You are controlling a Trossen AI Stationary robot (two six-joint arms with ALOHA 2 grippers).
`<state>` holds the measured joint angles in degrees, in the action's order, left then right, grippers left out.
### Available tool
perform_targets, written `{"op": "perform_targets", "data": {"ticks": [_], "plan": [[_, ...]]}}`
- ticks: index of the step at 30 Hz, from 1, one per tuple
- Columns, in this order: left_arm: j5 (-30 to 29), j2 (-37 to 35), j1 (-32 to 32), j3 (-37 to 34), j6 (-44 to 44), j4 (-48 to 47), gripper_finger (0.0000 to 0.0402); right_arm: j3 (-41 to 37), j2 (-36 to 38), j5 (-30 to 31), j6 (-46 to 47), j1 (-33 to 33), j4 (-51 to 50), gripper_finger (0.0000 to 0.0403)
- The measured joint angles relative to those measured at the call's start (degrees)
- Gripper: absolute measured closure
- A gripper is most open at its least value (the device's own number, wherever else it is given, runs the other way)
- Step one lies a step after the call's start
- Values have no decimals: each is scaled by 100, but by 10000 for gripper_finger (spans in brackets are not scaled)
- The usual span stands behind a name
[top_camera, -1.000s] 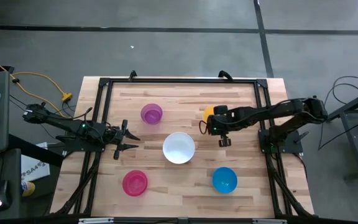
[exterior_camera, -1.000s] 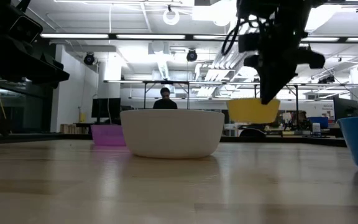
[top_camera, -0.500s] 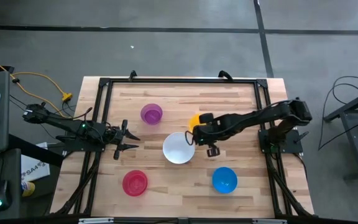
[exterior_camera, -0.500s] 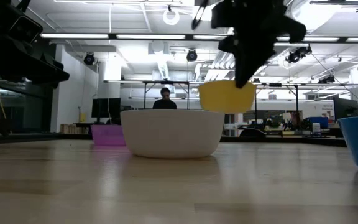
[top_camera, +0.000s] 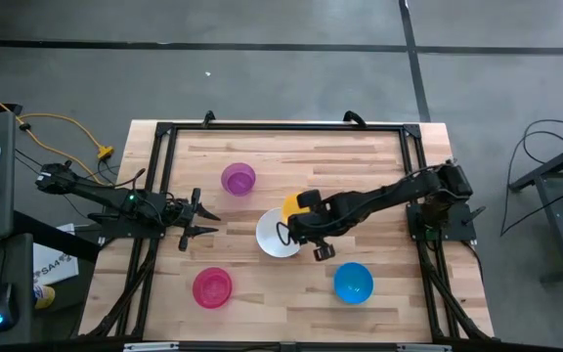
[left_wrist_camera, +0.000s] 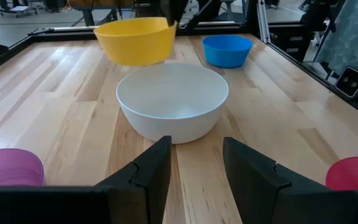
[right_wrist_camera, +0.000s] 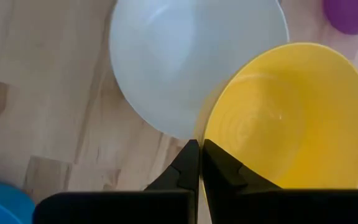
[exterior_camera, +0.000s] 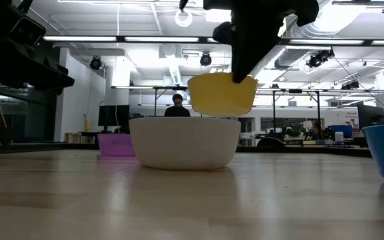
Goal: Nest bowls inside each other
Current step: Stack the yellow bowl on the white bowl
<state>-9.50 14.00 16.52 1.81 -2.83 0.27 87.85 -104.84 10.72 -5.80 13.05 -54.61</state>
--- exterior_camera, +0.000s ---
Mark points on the person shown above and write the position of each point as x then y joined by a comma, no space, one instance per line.
177,108

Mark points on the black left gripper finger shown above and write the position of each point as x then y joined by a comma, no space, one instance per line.
45,83

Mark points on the yellow canister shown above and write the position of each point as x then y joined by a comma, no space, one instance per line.
88,126

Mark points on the long ceiling light strip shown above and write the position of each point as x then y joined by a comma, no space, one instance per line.
162,39
80,38
325,42

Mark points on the black aluminium table frame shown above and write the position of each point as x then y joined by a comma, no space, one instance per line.
295,150

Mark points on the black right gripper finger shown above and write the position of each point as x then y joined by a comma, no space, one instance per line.
248,50
223,32

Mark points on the black ceiling spot lamp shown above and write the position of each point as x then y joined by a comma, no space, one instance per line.
205,59
95,63

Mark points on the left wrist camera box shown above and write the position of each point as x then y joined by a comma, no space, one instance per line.
28,30

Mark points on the yellow plastic bowl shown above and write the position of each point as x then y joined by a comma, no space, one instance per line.
222,96

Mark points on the black computer monitor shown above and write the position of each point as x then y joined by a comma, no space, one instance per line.
370,116
113,116

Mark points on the purple plastic bowl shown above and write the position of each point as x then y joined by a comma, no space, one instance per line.
115,145

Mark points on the white cup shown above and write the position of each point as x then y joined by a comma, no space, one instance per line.
339,136

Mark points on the blue box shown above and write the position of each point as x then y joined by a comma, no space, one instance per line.
340,130

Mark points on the white bowl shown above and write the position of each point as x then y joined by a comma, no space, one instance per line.
183,143

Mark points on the black overhead rig frame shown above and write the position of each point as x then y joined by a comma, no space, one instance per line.
155,88

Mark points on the black ceiling camera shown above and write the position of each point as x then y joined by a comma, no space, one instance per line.
320,58

